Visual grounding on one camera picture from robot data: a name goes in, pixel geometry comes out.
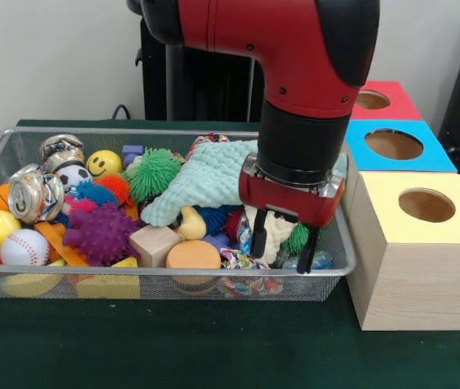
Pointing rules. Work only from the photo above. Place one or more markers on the wooden three-hole sorting box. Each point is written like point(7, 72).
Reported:
point(408, 275)

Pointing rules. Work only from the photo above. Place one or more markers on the white baseball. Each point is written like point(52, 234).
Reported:
point(24, 247)

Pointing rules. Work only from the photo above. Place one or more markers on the purple spiky ball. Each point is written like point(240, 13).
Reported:
point(102, 232)

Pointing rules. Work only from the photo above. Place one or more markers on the clear mesh bin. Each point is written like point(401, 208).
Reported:
point(133, 284)

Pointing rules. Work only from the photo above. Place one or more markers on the cream knitted cloth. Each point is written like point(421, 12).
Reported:
point(277, 235)

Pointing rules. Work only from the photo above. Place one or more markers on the wooden cube block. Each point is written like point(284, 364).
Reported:
point(155, 245)

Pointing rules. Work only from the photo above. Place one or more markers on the dark green table cloth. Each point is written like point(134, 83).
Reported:
point(214, 348)

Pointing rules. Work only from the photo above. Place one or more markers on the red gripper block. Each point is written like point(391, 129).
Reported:
point(291, 198)

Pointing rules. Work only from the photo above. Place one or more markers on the yellow smiley face ball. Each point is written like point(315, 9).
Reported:
point(104, 164)

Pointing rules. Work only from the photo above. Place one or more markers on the green spiky ball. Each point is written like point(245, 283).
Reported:
point(154, 173)
point(296, 239)

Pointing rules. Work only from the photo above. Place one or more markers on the crushed silver can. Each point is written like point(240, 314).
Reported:
point(34, 194)

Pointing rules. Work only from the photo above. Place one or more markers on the clear wrapper with blue print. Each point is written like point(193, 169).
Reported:
point(324, 261)

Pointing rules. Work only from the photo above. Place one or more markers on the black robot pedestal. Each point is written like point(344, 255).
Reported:
point(206, 89)

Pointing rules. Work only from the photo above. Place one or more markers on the mint green cloth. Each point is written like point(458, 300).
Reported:
point(206, 178)

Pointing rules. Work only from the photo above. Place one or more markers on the orange round disc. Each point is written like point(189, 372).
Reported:
point(193, 255)

